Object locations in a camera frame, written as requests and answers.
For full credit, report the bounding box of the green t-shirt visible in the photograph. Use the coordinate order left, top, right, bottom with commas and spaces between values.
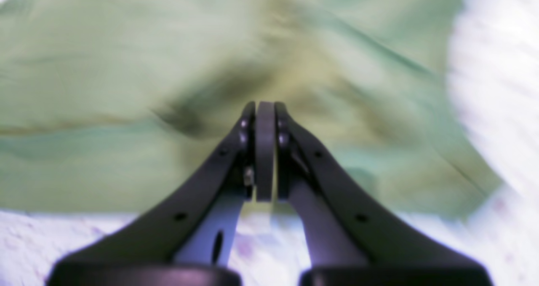
0, 0, 502, 217

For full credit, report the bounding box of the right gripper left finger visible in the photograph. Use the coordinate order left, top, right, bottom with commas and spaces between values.
47, 102, 256, 286

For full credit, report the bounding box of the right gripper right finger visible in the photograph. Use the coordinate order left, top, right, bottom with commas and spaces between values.
275, 102, 492, 286

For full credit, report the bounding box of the terrazzo patterned tablecloth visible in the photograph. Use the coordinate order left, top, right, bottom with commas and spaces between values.
1, 0, 538, 286

